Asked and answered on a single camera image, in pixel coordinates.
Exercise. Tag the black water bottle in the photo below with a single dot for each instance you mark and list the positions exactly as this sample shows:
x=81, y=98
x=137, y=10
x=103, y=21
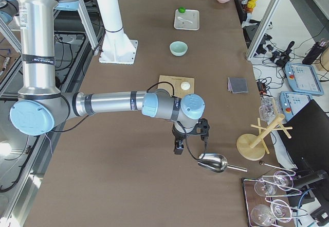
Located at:
x=315, y=51

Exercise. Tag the wooden mug tree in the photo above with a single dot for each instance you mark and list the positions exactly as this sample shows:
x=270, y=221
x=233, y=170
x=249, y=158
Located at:
x=253, y=147

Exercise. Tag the wooden cutting board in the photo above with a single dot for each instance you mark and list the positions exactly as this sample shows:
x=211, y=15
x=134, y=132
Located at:
x=176, y=81

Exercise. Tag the grey folded cloth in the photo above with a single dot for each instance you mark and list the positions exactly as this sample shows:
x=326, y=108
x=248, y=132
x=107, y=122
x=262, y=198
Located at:
x=237, y=85

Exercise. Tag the white rectangular tray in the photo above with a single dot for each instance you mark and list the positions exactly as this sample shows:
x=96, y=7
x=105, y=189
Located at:
x=190, y=14

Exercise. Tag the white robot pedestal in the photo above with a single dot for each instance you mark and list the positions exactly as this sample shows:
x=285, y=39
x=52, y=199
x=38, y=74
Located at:
x=117, y=48

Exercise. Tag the aluminium frame post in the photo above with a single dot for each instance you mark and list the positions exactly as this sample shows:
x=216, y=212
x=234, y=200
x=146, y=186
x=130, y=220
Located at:
x=271, y=8

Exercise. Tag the lower teach pendant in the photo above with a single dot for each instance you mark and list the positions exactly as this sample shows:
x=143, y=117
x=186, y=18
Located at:
x=292, y=102

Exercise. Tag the light green bowl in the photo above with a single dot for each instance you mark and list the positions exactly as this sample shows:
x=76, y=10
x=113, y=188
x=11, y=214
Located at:
x=178, y=48

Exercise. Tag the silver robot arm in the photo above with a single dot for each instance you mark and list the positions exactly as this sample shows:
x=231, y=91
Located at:
x=41, y=106

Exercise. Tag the white steamed bun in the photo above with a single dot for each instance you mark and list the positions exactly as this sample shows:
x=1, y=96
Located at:
x=185, y=85

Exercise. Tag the white ceramic spoon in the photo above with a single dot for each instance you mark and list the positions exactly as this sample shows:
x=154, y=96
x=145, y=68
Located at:
x=184, y=20

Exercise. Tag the metal scoop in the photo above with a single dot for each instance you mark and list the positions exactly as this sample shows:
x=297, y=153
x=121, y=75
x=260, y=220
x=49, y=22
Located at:
x=217, y=163

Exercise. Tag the teach pendant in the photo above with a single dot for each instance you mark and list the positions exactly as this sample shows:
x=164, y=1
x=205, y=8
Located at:
x=303, y=78
x=292, y=102

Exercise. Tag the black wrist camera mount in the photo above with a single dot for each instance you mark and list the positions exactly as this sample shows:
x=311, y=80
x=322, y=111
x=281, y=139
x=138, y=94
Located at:
x=201, y=129

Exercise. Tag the green lime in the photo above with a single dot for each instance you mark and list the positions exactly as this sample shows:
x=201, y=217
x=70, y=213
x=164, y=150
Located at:
x=182, y=10

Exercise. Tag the upper teach pendant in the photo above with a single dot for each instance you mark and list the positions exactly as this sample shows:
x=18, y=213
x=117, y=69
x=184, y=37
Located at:
x=303, y=78

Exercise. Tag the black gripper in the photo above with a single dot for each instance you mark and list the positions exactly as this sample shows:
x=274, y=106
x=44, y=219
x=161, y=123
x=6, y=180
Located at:
x=178, y=136

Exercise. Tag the wine glass rack tray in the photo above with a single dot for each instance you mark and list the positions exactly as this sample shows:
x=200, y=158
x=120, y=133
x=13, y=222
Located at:
x=266, y=200

